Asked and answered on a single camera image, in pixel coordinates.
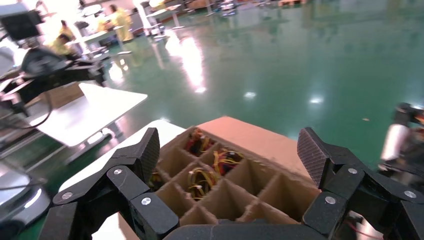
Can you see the cardboard box with dividers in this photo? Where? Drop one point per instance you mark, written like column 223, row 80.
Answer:
column 258, row 142

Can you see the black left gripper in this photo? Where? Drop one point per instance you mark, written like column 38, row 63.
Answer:
column 43, row 63

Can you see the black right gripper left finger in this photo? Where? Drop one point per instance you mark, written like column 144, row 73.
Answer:
column 126, row 179

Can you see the seated person in yellow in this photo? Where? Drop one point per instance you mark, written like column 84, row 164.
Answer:
column 63, row 46

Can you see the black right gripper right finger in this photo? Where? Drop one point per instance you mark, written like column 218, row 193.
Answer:
column 344, row 179

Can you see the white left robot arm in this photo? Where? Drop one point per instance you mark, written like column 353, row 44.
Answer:
column 6, row 61

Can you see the white rectangular desk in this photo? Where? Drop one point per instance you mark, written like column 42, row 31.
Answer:
column 89, row 112

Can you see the standing person in yellow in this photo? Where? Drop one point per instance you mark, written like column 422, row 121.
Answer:
column 122, row 23

